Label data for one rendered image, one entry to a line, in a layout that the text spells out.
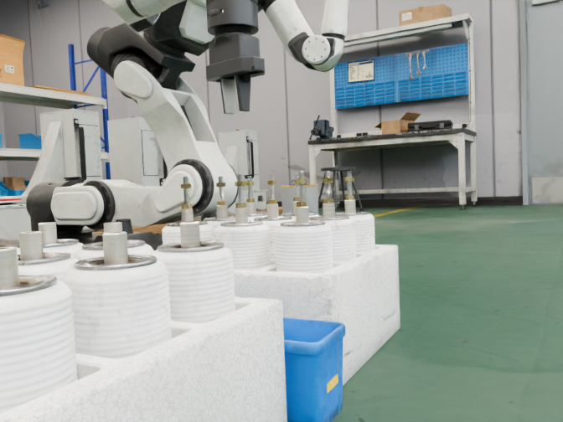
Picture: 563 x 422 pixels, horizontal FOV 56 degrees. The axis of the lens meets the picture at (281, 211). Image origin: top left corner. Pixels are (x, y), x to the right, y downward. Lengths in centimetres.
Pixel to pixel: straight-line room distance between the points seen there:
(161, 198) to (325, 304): 70
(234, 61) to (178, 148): 54
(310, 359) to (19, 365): 38
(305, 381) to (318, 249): 23
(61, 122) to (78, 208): 183
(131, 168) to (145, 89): 232
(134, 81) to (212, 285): 97
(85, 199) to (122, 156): 223
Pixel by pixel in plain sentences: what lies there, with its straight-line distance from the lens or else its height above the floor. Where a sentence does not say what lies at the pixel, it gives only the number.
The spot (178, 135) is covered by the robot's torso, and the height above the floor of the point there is 46.
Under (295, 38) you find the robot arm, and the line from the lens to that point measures 155.
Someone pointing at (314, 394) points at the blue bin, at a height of 5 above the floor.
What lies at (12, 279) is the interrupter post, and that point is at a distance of 45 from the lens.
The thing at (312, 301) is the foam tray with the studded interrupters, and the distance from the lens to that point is 82.
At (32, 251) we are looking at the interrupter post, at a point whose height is 26.
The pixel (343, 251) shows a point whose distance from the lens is 96.
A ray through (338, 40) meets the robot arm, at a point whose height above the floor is 70.
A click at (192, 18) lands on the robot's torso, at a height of 74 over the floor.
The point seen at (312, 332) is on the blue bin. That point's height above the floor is 10.
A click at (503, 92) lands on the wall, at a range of 601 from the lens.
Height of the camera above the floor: 32
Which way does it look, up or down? 3 degrees down
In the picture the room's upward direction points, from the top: 2 degrees counter-clockwise
